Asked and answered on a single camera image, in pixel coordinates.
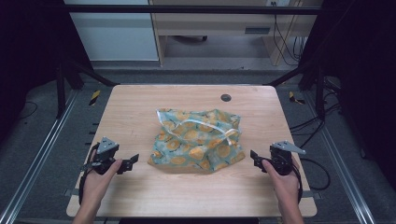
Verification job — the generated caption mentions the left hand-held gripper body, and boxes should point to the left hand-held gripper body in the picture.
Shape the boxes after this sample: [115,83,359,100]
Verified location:
[81,136,133,175]

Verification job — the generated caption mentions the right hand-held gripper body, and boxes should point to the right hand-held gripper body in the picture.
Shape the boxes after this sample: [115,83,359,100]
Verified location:
[253,140,307,176]

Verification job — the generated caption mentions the orange-print teal cloth bag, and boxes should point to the orange-print teal cloth bag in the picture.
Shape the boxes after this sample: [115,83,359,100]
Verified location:
[147,107,247,173]

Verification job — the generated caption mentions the person's right hand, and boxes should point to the person's right hand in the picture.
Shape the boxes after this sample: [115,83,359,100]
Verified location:
[261,155,302,209]

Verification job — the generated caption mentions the person's left hand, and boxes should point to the person's left hand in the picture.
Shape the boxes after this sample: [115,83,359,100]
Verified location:
[81,150,124,207]

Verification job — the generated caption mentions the white cabinet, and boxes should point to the white cabinet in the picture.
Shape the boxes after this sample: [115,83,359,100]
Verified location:
[63,0,160,62]

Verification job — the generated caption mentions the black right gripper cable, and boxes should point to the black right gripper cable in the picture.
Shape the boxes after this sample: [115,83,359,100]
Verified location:
[292,157,332,204]

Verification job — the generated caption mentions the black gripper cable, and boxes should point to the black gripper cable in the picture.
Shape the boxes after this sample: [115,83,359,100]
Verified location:
[78,143,101,206]
[292,157,332,204]

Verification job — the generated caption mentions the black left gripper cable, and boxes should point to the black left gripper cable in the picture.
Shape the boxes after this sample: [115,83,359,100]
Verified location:
[78,143,101,206]

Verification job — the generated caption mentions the black floor cables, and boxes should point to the black floor cables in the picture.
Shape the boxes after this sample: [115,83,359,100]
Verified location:
[289,90,342,150]

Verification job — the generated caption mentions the yellow-handled tool left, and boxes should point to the yellow-handled tool left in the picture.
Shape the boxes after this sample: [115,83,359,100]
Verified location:
[89,90,102,106]

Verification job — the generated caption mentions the yellow-handled tool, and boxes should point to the yellow-handled tool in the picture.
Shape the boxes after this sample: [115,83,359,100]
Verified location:
[288,91,306,105]
[89,90,102,106]

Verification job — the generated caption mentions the yellow-handled tool right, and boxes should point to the yellow-handled tool right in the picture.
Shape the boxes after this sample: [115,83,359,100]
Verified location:
[288,91,306,105]

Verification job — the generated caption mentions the aluminium floor rail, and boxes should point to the aluminium floor rail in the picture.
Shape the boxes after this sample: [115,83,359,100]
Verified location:
[303,91,377,224]
[0,90,80,224]

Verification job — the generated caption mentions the black metal frame stand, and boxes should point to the black metal frame stand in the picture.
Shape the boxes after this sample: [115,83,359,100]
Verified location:
[55,57,119,119]
[266,60,328,122]

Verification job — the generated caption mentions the black floor cable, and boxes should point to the black floor cable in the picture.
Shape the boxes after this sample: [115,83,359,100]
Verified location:
[17,101,39,120]

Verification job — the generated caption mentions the black hanging cables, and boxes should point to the black hanging cables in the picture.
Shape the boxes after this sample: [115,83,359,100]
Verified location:
[271,1,307,67]

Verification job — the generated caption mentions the black horizontal frame bar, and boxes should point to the black horizontal frame bar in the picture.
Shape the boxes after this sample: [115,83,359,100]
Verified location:
[59,4,328,16]

